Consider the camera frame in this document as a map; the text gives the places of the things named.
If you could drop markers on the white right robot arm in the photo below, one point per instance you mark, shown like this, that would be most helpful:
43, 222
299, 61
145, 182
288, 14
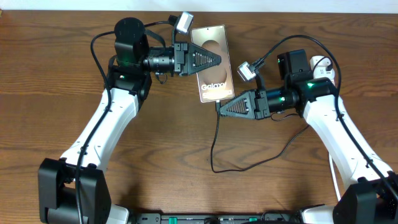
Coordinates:
370, 184

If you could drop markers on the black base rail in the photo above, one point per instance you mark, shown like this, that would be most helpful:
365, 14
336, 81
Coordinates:
268, 217

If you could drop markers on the gold Galaxy smartphone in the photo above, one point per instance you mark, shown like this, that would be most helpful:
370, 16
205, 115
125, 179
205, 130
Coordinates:
215, 83

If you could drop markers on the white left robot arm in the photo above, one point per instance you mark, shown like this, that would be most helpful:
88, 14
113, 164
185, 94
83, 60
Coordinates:
73, 188

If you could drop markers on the white power strip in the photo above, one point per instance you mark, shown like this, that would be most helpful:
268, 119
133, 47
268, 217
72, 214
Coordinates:
318, 61

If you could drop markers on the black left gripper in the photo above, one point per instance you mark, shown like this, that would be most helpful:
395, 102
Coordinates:
189, 66

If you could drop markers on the white USB charger plug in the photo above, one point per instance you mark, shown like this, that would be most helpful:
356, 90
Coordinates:
327, 71

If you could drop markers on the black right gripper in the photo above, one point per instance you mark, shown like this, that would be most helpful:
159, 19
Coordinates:
255, 105

